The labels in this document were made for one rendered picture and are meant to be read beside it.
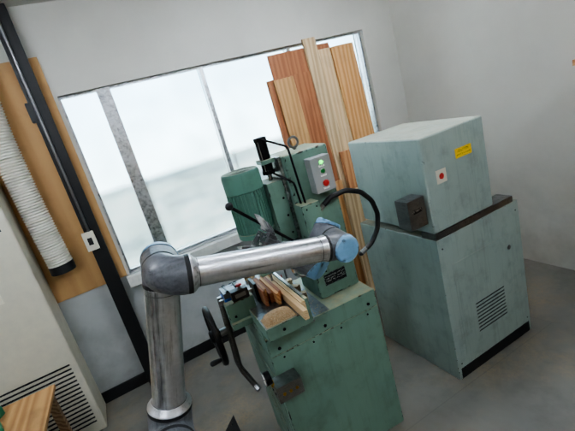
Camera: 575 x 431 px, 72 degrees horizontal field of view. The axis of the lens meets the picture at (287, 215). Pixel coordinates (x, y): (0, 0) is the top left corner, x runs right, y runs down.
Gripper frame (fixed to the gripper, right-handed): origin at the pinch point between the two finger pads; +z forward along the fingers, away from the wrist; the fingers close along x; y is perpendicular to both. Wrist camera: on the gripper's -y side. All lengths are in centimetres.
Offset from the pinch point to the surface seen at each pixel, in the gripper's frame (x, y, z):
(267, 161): -31.4, -11.6, 13.2
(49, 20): -59, -3, 197
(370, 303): 5, -56, -47
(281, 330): 30.3, -17.5, -26.2
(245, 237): 3.5, -16.5, 8.3
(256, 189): -17.6, -8.9, 10.0
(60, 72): -34, -17, 185
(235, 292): 27.2, -20.0, 1.8
